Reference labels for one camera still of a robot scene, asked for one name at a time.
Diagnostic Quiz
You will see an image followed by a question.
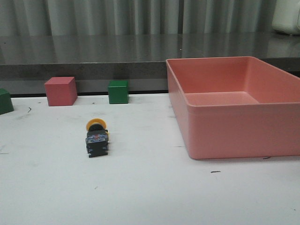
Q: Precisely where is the green cube block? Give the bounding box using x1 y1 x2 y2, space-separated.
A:
108 80 129 104
0 88 14 115

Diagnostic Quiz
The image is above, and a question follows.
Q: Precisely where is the green cube block left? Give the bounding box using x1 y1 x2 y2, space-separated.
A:
0 88 14 115

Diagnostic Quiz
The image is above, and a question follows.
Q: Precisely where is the green cube block centre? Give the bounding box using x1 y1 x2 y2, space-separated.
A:
108 80 129 104

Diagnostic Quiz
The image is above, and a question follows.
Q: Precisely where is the pink cube block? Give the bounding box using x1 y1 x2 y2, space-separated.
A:
44 77 77 106

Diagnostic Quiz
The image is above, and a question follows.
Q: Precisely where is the white appliance in background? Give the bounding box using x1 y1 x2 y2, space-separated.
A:
272 0 300 35

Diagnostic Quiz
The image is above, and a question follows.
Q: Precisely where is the yellow push button switch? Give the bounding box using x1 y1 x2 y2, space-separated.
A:
85 118 109 158

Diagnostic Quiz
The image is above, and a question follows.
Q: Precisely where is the pink plastic bin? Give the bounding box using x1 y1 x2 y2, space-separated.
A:
166 56 300 159

